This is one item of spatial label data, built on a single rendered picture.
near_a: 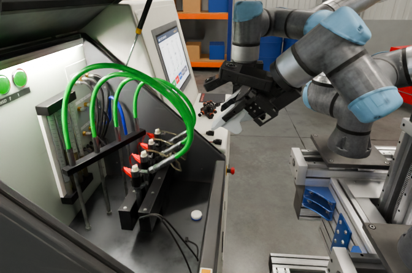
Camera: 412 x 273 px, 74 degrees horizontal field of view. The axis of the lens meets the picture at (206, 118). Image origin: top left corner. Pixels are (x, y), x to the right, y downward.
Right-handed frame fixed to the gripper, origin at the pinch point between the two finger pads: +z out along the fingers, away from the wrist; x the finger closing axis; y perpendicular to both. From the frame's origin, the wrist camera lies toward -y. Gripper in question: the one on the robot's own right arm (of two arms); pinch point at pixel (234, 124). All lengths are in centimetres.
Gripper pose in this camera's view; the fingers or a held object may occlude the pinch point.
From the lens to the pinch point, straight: 86.0
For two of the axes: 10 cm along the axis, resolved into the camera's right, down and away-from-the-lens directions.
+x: 1.2, -4.2, 9.0
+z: 0.0, 9.1, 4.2
